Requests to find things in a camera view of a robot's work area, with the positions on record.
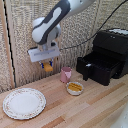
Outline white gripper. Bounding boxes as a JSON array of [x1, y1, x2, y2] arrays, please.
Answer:
[[27, 43, 61, 70]]

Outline black air fryer drawer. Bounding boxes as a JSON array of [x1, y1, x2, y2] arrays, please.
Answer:
[[75, 54, 123, 87]]

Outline pink plastic cup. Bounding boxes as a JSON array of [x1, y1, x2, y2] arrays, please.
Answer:
[[59, 66, 73, 84]]

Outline yellow food stick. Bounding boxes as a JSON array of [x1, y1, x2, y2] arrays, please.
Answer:
[[68, 83, 82, 90], [68, 85, 83, 93]]

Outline small white bowl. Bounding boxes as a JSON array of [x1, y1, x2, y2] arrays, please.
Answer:
[[65, 81, 85, 97]]

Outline white plate with patterned rim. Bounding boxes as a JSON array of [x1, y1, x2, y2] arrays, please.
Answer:
[[2, 87, 47, 121]]

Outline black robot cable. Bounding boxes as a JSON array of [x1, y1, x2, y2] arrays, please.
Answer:
[[59, 0, 128, 52]]

